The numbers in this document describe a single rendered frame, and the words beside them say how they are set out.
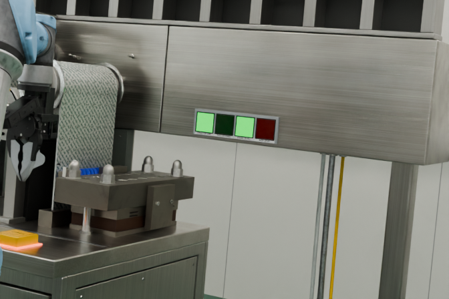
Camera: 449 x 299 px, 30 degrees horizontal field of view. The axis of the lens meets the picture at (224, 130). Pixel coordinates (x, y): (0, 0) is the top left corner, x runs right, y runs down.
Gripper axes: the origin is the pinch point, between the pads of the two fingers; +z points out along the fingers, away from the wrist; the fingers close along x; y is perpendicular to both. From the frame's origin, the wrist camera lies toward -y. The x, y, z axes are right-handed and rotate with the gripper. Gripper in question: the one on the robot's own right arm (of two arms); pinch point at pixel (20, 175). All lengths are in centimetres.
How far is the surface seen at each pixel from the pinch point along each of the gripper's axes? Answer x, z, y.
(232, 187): 94, 35, 289
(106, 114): 9.8, -13.0, 43.3
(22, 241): -3.5, 13.7, -1.9
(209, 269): 105, 85, 289
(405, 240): -67, 12, 72
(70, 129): 9.7, -8.9, 28.4
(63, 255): -14.3, 15.2, -1.1
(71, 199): 0.8, 7.0, 19.5
